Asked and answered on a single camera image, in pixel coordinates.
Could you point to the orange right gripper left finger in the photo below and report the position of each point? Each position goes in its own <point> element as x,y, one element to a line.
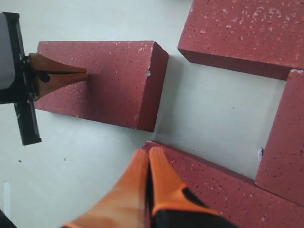
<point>124,206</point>

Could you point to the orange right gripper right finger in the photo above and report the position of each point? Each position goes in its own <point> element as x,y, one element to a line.
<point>172,209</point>

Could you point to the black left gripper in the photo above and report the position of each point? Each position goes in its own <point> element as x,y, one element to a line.
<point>16,77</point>

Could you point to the red brick moved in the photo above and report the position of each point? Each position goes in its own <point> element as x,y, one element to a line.
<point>124,86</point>

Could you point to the red brick front row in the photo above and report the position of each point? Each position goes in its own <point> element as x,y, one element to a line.
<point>236,196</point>

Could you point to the red brick second row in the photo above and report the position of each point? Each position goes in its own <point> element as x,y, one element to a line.
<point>281,170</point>

